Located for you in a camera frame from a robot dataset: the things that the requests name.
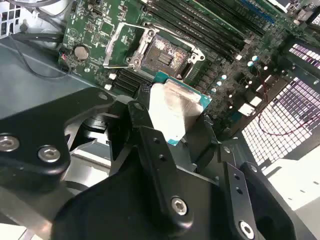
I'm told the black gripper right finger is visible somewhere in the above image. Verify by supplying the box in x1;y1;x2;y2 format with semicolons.
186;116;320;240

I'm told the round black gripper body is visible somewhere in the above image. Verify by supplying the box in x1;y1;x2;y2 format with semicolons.
53;159;237;240

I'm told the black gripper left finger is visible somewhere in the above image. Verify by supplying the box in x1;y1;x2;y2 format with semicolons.
0;83;195;234

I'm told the metal socket cover frame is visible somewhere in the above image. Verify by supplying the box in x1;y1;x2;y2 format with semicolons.
102;21;151;70

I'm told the silver CPU green edge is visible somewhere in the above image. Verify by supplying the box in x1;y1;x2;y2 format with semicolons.
147;71;213;146

